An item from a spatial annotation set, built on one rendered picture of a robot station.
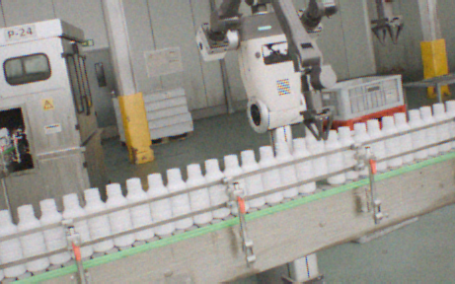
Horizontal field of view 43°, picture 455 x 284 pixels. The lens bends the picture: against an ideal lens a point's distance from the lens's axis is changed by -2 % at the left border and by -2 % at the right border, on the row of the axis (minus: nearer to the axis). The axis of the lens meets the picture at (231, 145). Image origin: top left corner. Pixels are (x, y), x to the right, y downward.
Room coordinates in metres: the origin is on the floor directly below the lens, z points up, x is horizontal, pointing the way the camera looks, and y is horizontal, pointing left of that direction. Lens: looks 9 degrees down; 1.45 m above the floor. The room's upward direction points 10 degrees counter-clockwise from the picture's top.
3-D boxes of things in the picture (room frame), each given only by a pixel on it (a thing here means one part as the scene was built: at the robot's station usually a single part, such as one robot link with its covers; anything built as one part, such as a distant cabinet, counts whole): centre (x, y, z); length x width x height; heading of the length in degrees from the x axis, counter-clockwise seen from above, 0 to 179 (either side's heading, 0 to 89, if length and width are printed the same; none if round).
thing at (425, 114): (1.96, -0.68, 1.08); 0.06 x 0.06 x 0.17
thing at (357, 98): (4.20, -0.95, 1.00); 0.61 x 0.41 x 0.22; 121
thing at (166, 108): (11.51, 1.45, 0.50); 1.24 x 1.03 x 1.00; 117
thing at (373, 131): (1.86, -0.47, 1.08); 0.06 x 0.06 x 0.17
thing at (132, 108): (9.31, 1.47, 0.55); 0.40 x 0.40 x 1.10; 24
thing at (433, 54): (11.15, -4.17, 0.55); 0.40 x 0.40 x 1.10; 24
